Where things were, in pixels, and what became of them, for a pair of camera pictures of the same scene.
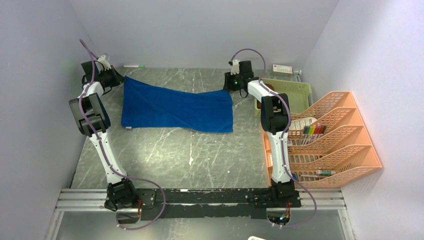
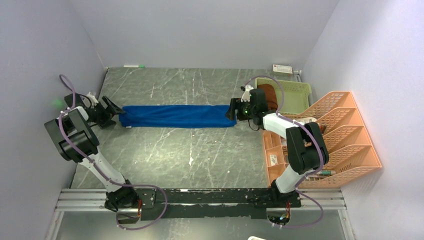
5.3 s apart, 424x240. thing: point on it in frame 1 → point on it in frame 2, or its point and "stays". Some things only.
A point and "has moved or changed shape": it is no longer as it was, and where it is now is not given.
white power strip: (278, 68) stays
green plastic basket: (298, 95) stays
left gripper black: (119, 79) → (112, 109)
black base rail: (212, 203) stays
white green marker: (134, 66) stays
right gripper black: (227, 84) → (231, 113)
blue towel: (146, 104) has moved or changed shape
